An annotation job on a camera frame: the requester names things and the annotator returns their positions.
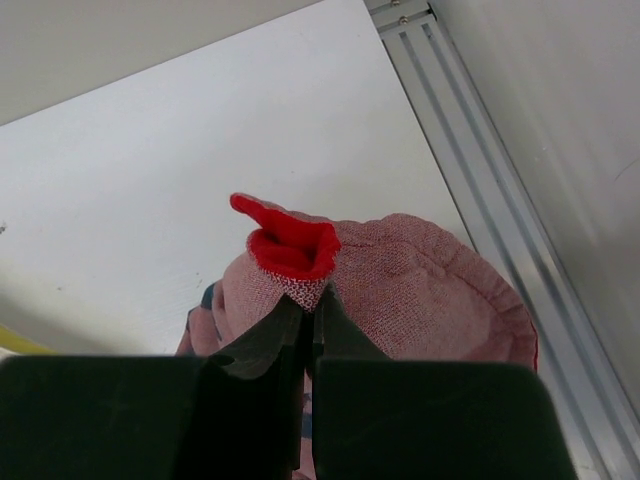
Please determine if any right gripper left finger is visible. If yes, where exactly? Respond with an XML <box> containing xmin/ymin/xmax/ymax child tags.
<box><xmin>207</xmin><ymin>296</ymin><xmax>303</xmax><ymax>479</ymax></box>

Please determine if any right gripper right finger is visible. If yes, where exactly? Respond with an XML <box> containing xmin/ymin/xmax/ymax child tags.
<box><xmin>312</xmin><ymin>292</ymin><xmax>388</xmax><ymax>479</ymax></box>

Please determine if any cream yellow pillow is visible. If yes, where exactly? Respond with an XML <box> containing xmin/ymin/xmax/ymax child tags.
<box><xmin>0</xmin><ymin>325</ymin><xmax>54</xmax><ymax>357</ymax></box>

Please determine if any aluminium rail right side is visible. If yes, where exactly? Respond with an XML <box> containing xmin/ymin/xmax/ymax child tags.
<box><xmin>366</xmin><ymin>1</ymin><xmax>639</xmax><ymax>479</ymax></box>

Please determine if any pink red printed pillowcase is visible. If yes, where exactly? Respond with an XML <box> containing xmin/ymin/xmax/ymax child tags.
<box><xmin>175</xmin><ymin>194</ymin><xmax>557</xmax><ymax>479</ymax></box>

